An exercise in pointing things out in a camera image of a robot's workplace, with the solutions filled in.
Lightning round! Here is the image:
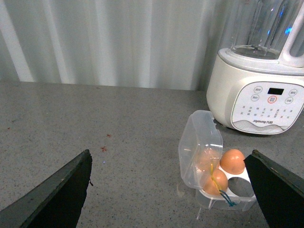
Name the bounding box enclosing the clear plastic egg box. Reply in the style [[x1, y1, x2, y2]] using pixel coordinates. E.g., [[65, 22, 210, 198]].
[[178, 110, 257, 211]]

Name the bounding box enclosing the brown egg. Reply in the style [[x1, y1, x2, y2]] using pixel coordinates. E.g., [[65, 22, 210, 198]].
[[195, 148, 221, 171], [220, 149, 245, 175], [203, 169, 228, 196]]

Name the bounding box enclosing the black left foreground panel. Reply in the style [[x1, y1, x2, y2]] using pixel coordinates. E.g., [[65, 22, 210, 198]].
[[0, 149, 93, 228]]

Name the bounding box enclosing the black right foreground panel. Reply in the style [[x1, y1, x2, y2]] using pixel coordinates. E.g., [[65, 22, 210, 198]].
[[244, 150, 304, 228]]

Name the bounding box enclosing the white Joyoung blender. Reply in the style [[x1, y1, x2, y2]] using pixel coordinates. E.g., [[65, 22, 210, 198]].
[[207, 0, 304, 135]]

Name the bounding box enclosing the blue green rubber band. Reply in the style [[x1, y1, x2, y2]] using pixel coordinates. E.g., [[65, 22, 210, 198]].
[[219, 190, 237, 207]]

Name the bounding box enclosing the brown egg rear left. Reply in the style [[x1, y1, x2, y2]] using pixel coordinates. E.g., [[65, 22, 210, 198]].
[[195, 148, 221, 171]]

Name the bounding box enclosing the black foreground panel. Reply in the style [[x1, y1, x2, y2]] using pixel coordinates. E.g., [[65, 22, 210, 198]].
[[244, 150, 304, 228], [0, 149, 93, 228]]

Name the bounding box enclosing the brown egg front left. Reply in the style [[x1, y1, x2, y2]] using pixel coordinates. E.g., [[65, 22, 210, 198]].
[[203, 169, 228, 196]]

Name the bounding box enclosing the brown egg rear right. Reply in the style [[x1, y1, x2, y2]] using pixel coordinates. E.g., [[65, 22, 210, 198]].
[[220, 149, 245, 175]]

